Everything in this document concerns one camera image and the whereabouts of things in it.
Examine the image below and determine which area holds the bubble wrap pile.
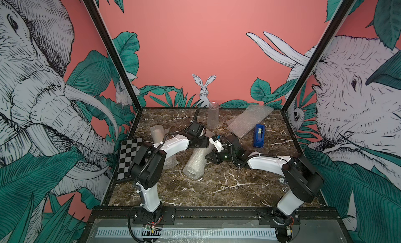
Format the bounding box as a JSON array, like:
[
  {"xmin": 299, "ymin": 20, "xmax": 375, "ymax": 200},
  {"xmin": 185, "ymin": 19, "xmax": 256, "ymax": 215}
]
[{"xmin": 183, "ymin": 142, "xmax": 214, "ymax": 179}]

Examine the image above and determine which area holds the bubble wrap sheet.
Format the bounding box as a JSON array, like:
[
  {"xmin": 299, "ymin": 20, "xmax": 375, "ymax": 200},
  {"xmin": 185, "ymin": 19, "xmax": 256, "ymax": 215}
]
[
  {"xmin": 150, "ymin": 125, "xmax": 178, "ymax": 170},
  {"xmin": 227, "ymin": 105, "xmax": 274, "ymax": 138}
]

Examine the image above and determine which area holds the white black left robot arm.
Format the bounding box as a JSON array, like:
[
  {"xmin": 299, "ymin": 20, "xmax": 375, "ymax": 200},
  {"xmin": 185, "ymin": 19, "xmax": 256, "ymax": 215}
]
[{"xmin": 128, "ymin": 108, "xmax": 209, "ymax": 224}]

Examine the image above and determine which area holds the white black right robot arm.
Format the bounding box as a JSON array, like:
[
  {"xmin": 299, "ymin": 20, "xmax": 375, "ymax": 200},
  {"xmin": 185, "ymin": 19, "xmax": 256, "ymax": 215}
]
[{"xmin": 205, "ymin": 135, "xmax": 324, "ymax": 225}]

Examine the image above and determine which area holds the clear textured glass vase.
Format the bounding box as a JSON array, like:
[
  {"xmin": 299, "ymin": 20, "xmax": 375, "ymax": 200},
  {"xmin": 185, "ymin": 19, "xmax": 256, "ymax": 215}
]
[{"xmin": 207, "ymin": 102, "xmax": 219, "ymax": 129}]

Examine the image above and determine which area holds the blue tape dispenser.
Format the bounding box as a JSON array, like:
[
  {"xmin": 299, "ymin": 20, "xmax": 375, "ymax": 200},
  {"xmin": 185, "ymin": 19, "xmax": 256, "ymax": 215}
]
[{"xmin": 253, "ymin": 124, "xmax": 265, "ymax": 148}]

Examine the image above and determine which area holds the black white checkerboard card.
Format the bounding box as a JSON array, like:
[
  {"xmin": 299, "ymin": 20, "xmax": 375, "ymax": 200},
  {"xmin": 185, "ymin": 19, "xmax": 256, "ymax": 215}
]
[{"xmin": 117, "ymin": 137, "xmax": 143, "ymax": 180}]

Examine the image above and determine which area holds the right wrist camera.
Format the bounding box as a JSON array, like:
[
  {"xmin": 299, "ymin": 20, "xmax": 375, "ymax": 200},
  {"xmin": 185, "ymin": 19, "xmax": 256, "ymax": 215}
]
[{"xmin": 209, "ymin": 135, "xmax": 224, "ymax": 153}]

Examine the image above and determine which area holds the black front mounting rail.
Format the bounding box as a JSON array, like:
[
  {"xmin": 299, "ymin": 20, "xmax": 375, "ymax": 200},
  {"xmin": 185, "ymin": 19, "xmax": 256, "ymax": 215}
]
[{"xmin": 88, "ymin": 206, "xmax": 340, "ymax": 227}]

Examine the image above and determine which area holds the white slotted cable duct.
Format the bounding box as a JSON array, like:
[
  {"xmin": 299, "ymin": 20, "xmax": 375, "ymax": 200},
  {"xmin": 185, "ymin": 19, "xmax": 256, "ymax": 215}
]
[{"xmin": 95, "ymin": 227, "xmax": 278, "ymax": 240}]

